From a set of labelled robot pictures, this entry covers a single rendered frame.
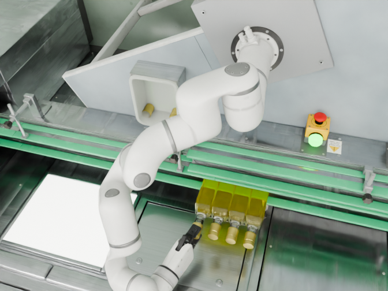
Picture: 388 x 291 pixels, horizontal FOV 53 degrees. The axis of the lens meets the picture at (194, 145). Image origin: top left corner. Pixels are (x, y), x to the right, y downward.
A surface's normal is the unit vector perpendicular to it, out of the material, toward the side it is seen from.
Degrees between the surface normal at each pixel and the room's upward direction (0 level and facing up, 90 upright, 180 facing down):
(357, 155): 90
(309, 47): 4
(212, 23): 4
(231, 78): 75
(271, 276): 91
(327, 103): 0
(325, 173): 90
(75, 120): 90
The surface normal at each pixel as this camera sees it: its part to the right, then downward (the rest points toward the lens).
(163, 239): -0.04, -0.67
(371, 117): -0.29, 0.71
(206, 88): -0.08, -0.48
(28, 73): 0.96, 0.19
